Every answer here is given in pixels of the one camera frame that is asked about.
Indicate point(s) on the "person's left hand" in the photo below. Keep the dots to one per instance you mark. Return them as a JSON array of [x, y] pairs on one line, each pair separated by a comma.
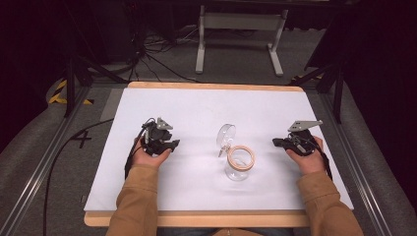
[[148, 159]]

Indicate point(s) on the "clear glass jar with hinged lid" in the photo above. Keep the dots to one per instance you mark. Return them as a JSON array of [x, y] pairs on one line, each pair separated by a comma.
[[240, 160]]

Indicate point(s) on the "white table mat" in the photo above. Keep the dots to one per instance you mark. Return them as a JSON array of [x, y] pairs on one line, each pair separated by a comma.
[[203, 108]]

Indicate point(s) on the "white metal table frame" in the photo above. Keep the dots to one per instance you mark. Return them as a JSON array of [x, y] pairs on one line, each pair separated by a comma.
[[241, 21]]

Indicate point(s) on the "person's right hand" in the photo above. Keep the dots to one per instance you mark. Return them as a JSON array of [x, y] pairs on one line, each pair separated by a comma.
[[308, 163]]

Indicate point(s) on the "black metal stand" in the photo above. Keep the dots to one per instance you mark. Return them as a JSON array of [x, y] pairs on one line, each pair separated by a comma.
[[70, 88], [337, 95]]

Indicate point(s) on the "aluminium floor rail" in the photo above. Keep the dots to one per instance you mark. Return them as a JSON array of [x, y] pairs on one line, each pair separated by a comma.
[[357, 170], [39, 170]]

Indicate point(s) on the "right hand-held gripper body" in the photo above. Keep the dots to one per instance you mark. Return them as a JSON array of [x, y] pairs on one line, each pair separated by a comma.
[[301, 141]]

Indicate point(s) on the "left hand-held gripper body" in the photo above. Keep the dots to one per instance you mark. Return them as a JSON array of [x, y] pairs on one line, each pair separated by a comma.
[[156, 135]]

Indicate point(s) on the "wooden table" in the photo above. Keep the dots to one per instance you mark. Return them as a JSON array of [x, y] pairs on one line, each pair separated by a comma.
[[196, 219]]

